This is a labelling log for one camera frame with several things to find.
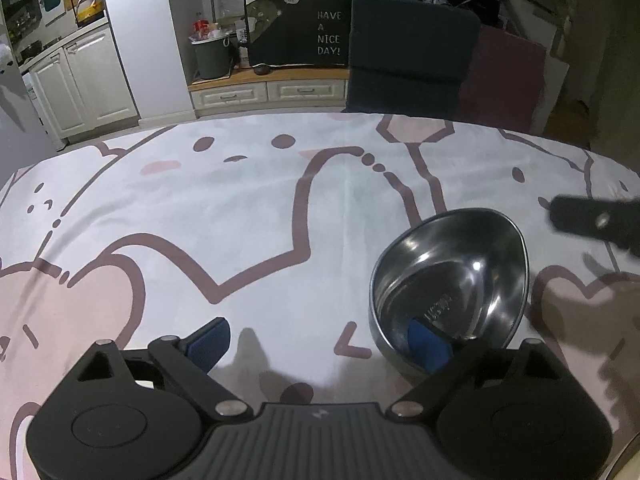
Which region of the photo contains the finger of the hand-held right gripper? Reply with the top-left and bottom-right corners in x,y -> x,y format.
549,195 -> 640,261

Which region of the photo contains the pink cartoon printed tablecloth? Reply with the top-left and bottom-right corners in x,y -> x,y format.
0,110 -> 640,461

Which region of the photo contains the dark upholstered chair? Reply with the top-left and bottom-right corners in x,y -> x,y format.
341,0 -> 482,113

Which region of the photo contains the maroon chair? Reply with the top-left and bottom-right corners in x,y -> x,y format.
457,24 -> 548,136

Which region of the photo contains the round steel bowl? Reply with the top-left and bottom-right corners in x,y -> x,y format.
368,207 -> 530,378

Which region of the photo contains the cream bowl with handles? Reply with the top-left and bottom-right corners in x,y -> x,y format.
607,442 -> 640,480

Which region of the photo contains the black printed cloth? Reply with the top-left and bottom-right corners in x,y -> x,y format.
244,0 -> 352,67

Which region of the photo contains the low wooden-top drawer cabinet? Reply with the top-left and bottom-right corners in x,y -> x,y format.
188,66 -> 351,120

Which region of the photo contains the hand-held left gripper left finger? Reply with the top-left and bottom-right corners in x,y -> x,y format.
59,316 -> 253,417

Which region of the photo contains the black countertop appliance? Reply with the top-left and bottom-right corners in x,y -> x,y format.
69,0 -> 107,29

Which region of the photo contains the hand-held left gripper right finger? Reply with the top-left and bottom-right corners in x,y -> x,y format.
390,316 -> 575,417

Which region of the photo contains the grey trash bin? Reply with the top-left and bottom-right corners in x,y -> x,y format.
190,35 -> 234,81

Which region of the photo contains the white kitchen base cabinet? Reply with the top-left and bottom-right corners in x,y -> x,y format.
20,22 -> 141,143

